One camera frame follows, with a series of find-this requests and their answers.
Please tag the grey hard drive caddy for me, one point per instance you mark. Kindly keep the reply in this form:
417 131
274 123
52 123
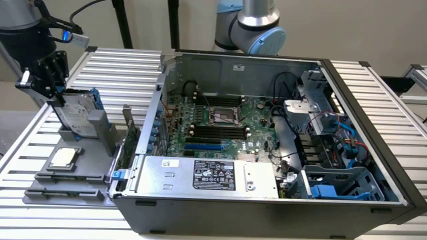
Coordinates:
78 112

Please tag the grey parts rack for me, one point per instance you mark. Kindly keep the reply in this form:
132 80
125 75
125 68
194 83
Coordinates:
77 155

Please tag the blue case latch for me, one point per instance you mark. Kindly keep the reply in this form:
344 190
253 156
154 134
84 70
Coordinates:
118 175

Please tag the black RAM slot bank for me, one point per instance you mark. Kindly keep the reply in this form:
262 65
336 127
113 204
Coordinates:
221 131
218 101

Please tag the grey plastic drive cage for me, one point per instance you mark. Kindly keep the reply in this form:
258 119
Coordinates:
348 182

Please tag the silver CPU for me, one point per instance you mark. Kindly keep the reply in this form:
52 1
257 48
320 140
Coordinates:
66 157

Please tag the copper chipset heatsink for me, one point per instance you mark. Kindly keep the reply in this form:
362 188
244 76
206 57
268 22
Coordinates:
249 157

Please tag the green graphics card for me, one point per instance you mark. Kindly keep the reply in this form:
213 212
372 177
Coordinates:
129 140

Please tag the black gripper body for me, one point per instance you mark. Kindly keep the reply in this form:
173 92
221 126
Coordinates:
29 43

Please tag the RAM stick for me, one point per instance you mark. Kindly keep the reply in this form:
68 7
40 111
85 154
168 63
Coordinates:
64 193
69 177

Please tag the silver power supply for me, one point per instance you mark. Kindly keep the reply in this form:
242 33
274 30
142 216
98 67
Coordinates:
188 180

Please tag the grey metal disk bay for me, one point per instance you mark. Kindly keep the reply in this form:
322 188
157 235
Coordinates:
305 112

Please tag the blue expansion slot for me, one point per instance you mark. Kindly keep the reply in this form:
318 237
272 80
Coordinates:
204 147

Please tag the black expansion slot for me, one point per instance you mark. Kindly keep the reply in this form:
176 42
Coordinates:
197 140

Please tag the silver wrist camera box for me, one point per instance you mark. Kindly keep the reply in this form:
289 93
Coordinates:
78 39

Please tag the black stand pole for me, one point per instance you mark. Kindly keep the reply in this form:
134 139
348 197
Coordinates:
122 23
174 23

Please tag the black open PC case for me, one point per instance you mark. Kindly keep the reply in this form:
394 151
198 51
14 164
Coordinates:
254 215

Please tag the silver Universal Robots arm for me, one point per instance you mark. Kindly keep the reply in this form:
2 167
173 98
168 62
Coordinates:
254 17

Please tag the CPU socket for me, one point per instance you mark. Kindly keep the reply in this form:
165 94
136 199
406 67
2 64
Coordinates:
226 115

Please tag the green motherboard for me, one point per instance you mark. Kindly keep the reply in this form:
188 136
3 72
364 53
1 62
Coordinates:
230 140

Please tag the blue connector block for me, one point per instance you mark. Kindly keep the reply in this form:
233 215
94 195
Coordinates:
322 192

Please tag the black table bracket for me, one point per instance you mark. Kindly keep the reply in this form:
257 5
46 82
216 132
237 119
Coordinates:
397 85

